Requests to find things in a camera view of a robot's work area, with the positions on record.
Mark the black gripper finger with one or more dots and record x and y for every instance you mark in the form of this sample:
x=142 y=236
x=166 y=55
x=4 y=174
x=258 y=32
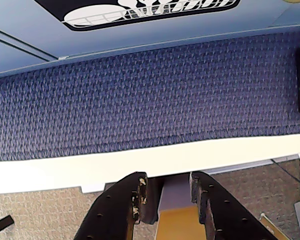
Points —
x=110 y=207
x=230 y=215

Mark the black flat bar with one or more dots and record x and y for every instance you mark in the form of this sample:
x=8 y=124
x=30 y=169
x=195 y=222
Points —
x=0 y=226

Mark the blue lower fridge door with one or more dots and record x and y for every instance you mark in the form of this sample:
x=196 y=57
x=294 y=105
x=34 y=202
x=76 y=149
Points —
x=5 y=56

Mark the black white dishwasher sticker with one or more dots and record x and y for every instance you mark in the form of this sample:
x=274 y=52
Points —
x=95 y=10

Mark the blue woven rug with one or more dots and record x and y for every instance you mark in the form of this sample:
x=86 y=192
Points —
x=150 y=100

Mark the yellow wooden board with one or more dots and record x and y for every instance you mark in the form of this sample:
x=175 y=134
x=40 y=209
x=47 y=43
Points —
x=176 y=225

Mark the blue dishwasher cabinet door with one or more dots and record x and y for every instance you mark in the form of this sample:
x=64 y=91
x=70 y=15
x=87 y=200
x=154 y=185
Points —
x=40 y=15

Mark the blue toy kitchen body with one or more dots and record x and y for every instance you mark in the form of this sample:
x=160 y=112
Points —
x=165 y=40

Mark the beige slat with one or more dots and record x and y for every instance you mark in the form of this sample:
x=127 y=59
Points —
x=271 y=225

